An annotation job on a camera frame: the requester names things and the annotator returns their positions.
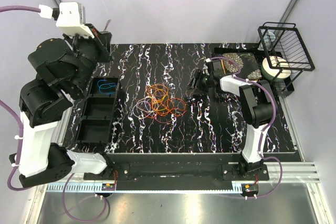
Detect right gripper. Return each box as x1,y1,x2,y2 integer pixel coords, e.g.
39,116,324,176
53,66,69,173
185,70,213,96

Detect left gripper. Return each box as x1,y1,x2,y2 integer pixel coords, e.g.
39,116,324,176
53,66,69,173
64,23,116,95

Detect white thin cable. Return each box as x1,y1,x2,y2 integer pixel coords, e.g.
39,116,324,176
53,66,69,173
132,97,158,120

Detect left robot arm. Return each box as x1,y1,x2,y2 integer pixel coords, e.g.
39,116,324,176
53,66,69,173
9,24,113,190

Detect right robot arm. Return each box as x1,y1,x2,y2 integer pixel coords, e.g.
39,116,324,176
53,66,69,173
187,57,277,180

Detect floral patterned box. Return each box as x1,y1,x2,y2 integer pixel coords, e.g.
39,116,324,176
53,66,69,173
222,52,262,81

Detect black three-compartment tray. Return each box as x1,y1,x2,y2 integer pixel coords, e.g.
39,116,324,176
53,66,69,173
76,77,119,145

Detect white round bowl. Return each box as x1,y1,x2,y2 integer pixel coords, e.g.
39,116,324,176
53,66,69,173
261,56,291,81

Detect glass cup in rack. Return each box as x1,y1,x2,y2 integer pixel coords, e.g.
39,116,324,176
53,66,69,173
264,31,276,51

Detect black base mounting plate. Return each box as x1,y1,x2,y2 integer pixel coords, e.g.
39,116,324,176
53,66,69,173
83,161,269,190

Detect yellow thin cable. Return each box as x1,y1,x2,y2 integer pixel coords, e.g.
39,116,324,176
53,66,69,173
146,84,171,113

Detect orange thin cable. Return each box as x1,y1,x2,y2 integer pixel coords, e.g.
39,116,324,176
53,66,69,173
145,83,188,124

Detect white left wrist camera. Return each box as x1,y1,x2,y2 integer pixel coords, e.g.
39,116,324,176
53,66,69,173
38,1,95,38

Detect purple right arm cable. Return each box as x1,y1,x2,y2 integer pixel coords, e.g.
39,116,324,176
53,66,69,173
204,56,283,190

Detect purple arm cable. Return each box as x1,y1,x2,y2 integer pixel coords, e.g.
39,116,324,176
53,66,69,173
204,56,283,190
0,5,43,14

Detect black wire dish rack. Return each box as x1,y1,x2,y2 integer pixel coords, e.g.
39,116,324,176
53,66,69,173
258,22,315,97

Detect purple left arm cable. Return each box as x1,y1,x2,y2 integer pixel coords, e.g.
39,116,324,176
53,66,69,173
0,5,43,14

